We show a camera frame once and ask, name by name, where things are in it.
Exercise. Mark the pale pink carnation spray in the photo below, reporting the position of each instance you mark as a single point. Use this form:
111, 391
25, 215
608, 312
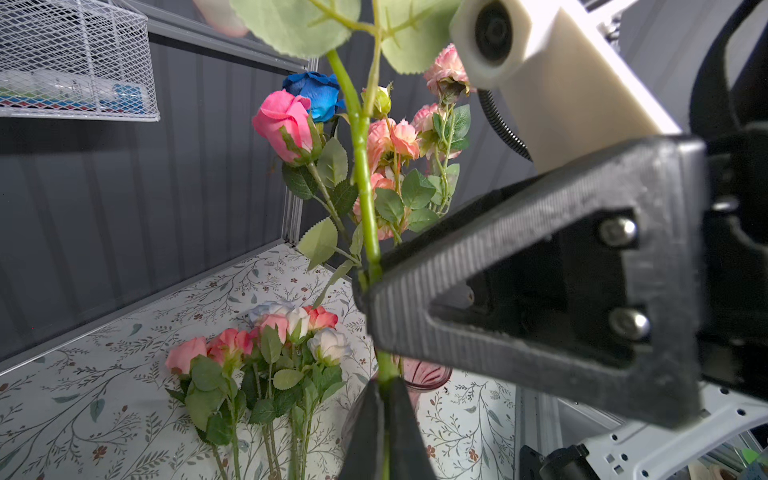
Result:
414, 160

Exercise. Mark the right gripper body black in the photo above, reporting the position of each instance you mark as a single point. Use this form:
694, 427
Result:
733, 339

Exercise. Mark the magenta pink artificial rose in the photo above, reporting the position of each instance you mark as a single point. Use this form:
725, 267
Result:
315, 166

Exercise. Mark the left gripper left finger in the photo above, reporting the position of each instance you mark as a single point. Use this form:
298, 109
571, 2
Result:
364, 436

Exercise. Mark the items in white basket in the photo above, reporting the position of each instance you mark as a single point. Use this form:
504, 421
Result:
48, 89

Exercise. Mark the white wire mesh basket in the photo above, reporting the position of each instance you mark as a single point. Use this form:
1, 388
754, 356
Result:
105, 39

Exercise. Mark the bunch of artificial roses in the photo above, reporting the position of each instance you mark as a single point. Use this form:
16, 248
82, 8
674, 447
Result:
284, 367

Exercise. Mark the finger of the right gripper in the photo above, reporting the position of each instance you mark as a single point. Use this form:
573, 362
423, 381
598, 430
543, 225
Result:
584, 283

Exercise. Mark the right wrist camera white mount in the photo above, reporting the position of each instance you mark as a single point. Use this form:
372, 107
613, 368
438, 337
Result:
568, 90

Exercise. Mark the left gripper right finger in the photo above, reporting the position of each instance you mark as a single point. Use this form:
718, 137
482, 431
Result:
408, 454

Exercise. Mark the blue artificial rose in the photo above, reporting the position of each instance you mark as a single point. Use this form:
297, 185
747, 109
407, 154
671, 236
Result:
323, 91

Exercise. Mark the pink ribbed glass vase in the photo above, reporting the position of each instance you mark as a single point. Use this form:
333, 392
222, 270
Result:
419, 376

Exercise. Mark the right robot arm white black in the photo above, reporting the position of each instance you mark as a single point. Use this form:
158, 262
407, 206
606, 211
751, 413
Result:
648, 444

